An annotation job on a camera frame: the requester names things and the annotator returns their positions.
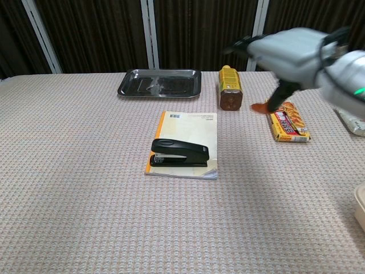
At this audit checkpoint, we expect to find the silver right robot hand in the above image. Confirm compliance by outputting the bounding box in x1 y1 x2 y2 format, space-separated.
222 27 329 115

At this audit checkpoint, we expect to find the black stapler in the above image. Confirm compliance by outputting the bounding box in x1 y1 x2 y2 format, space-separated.
149 138 210 168

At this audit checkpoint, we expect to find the beige bowl edge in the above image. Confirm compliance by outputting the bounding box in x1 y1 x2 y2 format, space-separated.
353 184 365 232

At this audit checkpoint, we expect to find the yellow label tea bottle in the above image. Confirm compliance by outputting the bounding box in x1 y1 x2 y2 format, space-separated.
218 65 244 111

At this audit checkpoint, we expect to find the yellow snack box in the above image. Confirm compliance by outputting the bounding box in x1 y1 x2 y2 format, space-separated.
266 99 311 143

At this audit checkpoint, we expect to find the white and orange packet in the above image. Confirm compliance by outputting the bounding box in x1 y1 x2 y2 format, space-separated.
335 108 365 137

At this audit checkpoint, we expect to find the yellow and white notebook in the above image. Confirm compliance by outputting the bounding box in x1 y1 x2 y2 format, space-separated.
144 111 218 181

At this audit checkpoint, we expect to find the black metal tray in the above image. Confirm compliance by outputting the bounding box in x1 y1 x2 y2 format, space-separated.
116 68 202 100

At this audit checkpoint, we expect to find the dark pleated curtain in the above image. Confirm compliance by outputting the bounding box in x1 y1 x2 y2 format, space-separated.
0 0 365 80

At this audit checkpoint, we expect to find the pink woven tablecloth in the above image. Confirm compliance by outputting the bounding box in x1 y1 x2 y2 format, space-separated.
0 70 365 274

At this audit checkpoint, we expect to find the grey metal frame post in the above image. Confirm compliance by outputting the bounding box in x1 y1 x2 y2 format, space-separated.
22 0 63 74
246 0 270 71
141 0 160 69

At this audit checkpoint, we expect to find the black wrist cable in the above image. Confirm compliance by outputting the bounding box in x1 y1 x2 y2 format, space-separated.
319 26 352 62

